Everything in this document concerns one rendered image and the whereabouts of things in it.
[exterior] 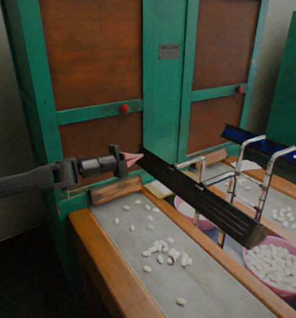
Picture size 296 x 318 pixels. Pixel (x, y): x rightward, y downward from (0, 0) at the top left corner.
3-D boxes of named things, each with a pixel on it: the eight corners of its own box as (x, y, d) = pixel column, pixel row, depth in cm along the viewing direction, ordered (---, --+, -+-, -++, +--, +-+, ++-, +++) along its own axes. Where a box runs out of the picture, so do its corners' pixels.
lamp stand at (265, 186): (254, 241, 118) (277, 157, 98) (222, 217, 133) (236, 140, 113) (277, 225, 127) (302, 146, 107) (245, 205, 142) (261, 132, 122)
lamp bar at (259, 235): (248, 252, 65) (254, 231, 62) (131, 161, 112) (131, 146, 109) (267, 240, 69) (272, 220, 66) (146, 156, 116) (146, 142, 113)
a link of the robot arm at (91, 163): (82, 181, 71) (77, 161, 70) (77, 177, 77) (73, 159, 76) (105, 175, 74) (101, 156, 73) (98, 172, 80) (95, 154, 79)
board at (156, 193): (157, 199, 132) (158, 197, 132) (143, 186, 144) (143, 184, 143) (203, 182, 148) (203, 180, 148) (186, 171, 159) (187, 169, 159)
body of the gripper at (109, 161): (118, 174, 82) (97, 180, 79) (113, 144, 80) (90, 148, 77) (126, 177, 76) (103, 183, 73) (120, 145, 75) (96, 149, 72)
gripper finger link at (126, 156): (140, 168, 86) (115, 174, 82) (136, 147, 84) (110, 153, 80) (149, 170, 79) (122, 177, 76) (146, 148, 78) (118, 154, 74)
